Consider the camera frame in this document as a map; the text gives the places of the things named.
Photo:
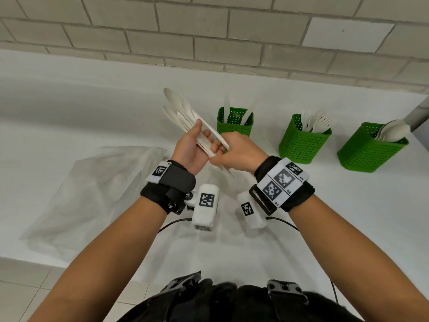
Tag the person's right hand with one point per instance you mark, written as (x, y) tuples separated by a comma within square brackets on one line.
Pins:
[(241, 152)]

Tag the person's left hand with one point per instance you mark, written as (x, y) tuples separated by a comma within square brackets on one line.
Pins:
[(187, 149)]

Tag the white plastic knife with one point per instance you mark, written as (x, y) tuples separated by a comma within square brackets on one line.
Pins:
[(248, 114), (227, 110)]

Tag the pile of white plastic cutlery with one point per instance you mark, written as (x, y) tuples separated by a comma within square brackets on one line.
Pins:
[(181, 110)]

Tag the bunch of white plastic forks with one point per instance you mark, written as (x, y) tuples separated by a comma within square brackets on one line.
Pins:
[(321, 125)]

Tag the clear plastic bag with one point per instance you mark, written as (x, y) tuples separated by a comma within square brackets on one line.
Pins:
[(94, 197)]

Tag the white plastic spoon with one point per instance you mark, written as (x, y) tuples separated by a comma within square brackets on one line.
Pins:
[(383, 130), (399, 130)]

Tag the person's left forearm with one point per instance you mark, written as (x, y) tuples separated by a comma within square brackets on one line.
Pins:
[(107, 264)]

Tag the person's right forearm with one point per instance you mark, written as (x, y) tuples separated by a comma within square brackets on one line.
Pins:
[(352, 254)]

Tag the person's black clothing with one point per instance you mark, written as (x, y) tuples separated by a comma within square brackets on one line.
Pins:
[(221, 305)]

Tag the black left wrist band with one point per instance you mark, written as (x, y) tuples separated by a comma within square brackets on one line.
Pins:
[(177, 184)]

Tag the black wrist band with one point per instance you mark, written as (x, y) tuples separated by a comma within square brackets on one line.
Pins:
[(301, 197), (177, 184)]

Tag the black right wrist band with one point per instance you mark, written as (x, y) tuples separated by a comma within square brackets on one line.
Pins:
[(301, 197)]

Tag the black harness buckle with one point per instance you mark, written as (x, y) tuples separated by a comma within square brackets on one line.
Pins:
[(181, 286), (286, 291)]

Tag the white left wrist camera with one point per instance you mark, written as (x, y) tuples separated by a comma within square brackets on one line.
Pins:
[(204, 217)]

